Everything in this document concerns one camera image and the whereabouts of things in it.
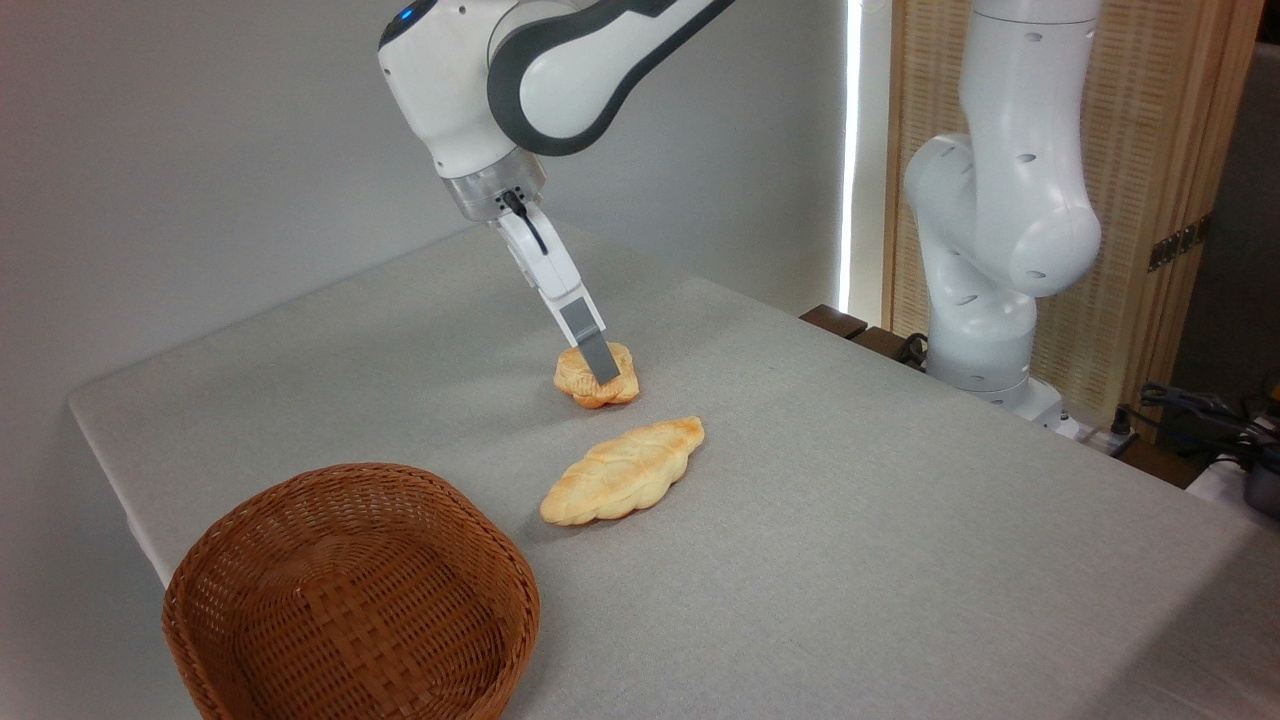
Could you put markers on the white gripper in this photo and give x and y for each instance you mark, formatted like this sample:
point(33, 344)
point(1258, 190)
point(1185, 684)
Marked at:
point(545, 265)

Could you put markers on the small round bread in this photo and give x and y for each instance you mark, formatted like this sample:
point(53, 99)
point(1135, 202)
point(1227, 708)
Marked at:
point(580, 380)

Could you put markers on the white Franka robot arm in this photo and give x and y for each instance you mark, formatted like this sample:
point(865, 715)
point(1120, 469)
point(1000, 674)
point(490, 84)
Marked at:
point(1000, 200)

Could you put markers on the long braided bread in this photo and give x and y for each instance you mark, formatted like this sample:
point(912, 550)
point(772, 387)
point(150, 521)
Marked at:
point(620, 472)

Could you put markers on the brown wicker basket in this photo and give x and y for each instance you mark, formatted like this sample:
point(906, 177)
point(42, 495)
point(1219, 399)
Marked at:
point(350, 600)

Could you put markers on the dark wooden furniture piece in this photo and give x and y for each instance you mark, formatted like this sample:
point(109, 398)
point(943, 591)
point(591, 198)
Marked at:
point(835, 320)

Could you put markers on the grey tablecloth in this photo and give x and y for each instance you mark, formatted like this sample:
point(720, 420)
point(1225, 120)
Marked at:
point(850, 560)

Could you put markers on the white power strip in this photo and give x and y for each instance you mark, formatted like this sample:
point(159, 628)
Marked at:
point(1100, 435)

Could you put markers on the metal screen hinge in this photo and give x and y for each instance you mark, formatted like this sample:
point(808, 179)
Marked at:
point(1180, 243)

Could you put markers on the bamboo folding screen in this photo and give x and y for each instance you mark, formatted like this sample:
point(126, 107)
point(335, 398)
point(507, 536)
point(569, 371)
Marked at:
point(1160, 110)

